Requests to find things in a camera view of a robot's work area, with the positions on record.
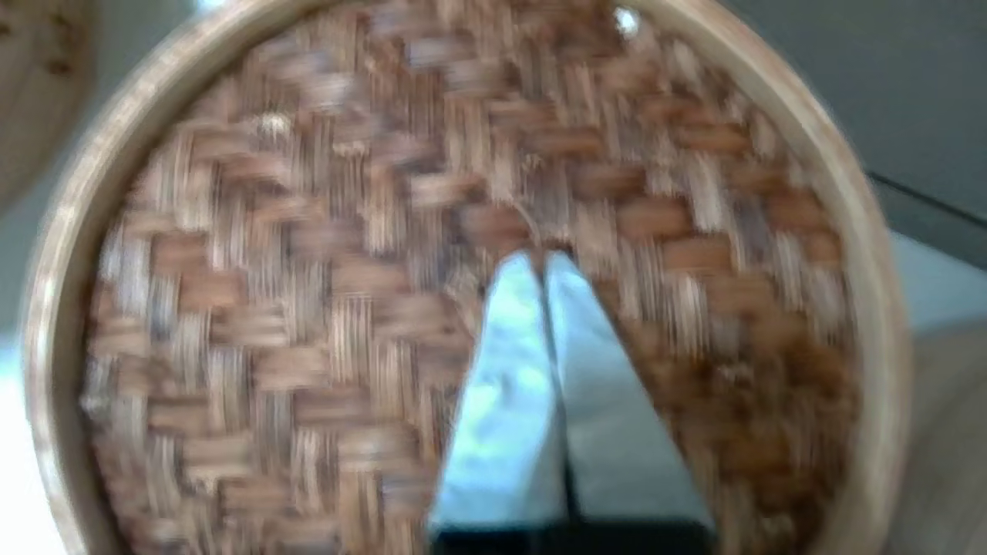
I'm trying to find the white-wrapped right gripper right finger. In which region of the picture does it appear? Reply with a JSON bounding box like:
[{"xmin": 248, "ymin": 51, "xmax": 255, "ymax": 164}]
[{"xmin": 545, "ymin": 253, "xmax": 715, "ymax": 526}]

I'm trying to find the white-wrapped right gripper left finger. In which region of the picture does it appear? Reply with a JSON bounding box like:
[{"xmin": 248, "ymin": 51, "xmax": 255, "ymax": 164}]
[{"xmin": 430, "ymin": 251, "xmax": 572, "ymax": 530}]

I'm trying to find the woven bamboo steamer lid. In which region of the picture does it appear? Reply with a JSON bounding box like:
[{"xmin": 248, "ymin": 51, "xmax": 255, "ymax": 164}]
[{"xmin": 19, "ymin": 0, "xmax": 915, "ymax": 555}]

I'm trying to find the large bamboo steamer basket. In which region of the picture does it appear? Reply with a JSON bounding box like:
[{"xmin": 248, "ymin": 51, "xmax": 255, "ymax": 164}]
[{"xmin": 0, "ymin": 0, "xmax": 97, "ymax": 213}]

